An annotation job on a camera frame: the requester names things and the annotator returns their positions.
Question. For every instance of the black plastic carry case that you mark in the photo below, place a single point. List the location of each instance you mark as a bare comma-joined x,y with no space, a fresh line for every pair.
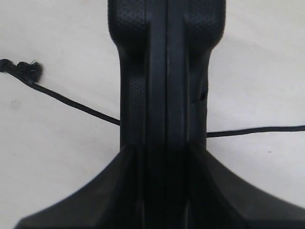
164,48

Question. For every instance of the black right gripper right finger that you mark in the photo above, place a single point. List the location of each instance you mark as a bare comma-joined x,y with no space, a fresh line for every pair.
220,199

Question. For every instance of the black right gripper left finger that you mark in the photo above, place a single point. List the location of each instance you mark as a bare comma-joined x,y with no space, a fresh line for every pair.
109,201

